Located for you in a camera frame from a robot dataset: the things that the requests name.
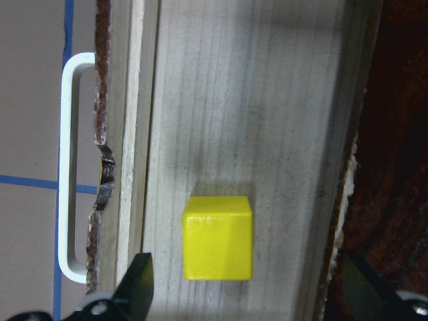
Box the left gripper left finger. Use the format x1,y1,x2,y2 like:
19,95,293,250
70,253,154,320

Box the light wooden drawer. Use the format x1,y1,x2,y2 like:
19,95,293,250
87,1,383,320

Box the brown paper table cover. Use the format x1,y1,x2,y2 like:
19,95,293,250
1,1,96,320

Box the white drawer handle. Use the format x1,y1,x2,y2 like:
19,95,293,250
58,52,95,284

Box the dark wooden drawer cabinet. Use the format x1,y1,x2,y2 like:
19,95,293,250
322,1,427,320

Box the yellow cube block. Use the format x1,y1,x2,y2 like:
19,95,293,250
182,196,253,281

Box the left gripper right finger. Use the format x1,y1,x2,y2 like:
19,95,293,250
341,253,427,320

